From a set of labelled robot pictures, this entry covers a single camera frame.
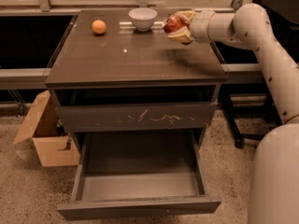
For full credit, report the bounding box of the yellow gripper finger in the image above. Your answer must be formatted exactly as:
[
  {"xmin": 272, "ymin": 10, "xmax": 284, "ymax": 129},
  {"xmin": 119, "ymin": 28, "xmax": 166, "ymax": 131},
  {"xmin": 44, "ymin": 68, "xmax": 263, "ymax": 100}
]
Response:
[
  {"xmin": 167, "ymin": 26, "xmax": 193, "ymax": 45},
  {"xmin": 175, "ymin": 10, "xmax": 196, "ymax": 24}
]

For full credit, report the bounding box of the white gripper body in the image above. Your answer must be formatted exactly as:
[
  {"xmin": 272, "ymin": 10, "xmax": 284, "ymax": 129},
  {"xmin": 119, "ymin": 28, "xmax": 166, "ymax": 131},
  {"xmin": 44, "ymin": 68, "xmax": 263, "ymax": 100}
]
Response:
[{"xmin": 189, "ymin": 10, "xmax": 215, "ymax": 43}]

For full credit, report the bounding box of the red coke can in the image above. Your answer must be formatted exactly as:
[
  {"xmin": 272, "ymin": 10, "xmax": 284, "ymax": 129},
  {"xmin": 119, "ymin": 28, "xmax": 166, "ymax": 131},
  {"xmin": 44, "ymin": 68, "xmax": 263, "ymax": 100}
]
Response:
[{"xmin": 163, "ymin": 14, "xmax": 188, "ymax": 34}]

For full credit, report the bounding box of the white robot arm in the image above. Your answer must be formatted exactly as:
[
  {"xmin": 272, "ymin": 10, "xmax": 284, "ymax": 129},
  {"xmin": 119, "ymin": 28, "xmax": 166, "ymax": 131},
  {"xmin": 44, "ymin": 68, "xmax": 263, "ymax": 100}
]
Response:
[{"xmin": 164, "ymin": 3, "xmax": 299, "ymax": 224}]

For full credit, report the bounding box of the grey drawer cabinet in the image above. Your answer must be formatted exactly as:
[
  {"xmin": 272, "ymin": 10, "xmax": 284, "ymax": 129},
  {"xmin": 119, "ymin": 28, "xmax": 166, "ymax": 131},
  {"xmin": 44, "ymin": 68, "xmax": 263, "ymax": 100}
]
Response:
[{"xmin": 46, "ymin": 9, "xmax": 226, "ymax": 146}]

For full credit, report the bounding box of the scratched grey top drawer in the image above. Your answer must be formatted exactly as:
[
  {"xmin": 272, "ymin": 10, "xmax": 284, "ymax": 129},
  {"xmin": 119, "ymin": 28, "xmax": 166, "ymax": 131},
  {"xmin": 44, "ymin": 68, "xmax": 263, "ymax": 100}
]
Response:
[{"xmin": 57, "ymin": 102, "xmax": 216, "ymax": 133}]

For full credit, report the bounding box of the open grey middle drawer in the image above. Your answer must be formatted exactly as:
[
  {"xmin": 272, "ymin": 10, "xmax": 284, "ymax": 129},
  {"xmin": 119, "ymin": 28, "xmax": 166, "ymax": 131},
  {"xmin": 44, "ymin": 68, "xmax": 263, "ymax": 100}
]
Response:
[{"xmin": 58, "ymin": 129, "xmax": 221, "ymax": 221}]

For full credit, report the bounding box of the white ceramic bowl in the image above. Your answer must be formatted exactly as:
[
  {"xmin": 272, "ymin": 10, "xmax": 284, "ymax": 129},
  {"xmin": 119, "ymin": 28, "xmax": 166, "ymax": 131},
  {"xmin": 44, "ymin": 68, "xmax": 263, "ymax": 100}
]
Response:
[{"xmin": 128, "ymin": 7, "xmax": 157, "ymax": 31}]

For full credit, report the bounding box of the orange fruit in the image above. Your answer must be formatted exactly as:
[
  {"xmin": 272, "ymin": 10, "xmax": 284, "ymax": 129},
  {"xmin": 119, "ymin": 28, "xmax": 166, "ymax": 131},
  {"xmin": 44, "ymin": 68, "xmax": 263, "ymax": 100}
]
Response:
[{"xmin": 92, "ymin": 20, "xmax": 107, "ymax": 35}]

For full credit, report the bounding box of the open cardboard box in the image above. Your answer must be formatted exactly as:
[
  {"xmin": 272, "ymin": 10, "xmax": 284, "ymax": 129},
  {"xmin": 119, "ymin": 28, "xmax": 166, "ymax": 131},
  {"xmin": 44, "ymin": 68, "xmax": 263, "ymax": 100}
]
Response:
[{"xmin": 13, "ymin": 91, "xmax": 80, "ymax": 167}]

